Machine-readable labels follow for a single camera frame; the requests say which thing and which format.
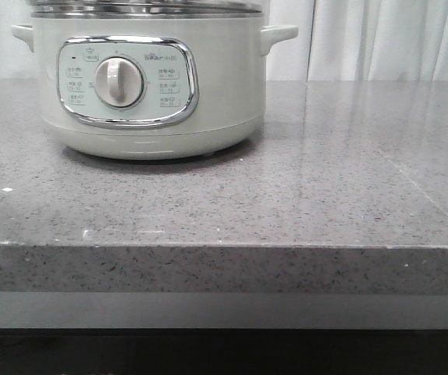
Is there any glass pot lid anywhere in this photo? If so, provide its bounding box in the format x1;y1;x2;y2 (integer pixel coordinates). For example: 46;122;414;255
27;1;263;19

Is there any pale green electric pot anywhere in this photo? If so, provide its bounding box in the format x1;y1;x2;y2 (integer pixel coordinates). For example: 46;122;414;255
11;12;298;160

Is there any white curtain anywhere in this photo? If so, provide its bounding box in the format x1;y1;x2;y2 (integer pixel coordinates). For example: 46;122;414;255
0;1;448;81

